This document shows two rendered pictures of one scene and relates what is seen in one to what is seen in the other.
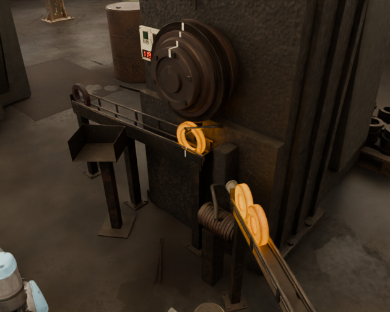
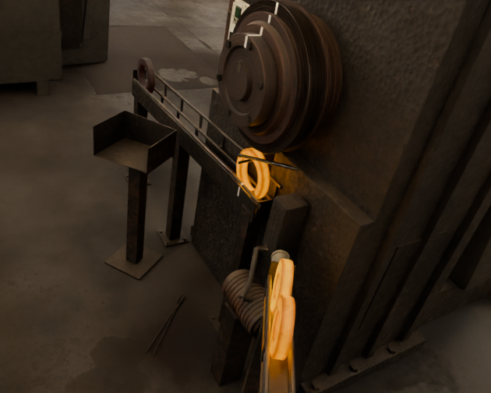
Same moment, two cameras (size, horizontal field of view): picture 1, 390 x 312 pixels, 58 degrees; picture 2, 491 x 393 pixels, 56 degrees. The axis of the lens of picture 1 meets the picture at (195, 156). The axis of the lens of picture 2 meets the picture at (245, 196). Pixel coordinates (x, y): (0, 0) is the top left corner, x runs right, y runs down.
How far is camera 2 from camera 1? 0.29 m
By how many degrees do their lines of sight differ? 8
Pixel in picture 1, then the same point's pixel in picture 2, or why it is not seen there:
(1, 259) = not seen: outside the picture
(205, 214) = (233, 285)
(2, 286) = not seen: outside the picture
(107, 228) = (120, 258)
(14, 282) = not seen: outside the picture
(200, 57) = (285, 58)
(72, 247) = (65, 267)
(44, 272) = (19, 286)
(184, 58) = (261, 54)
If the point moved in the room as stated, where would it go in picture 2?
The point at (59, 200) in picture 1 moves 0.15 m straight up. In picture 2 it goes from (79, 201) to (78, 178)
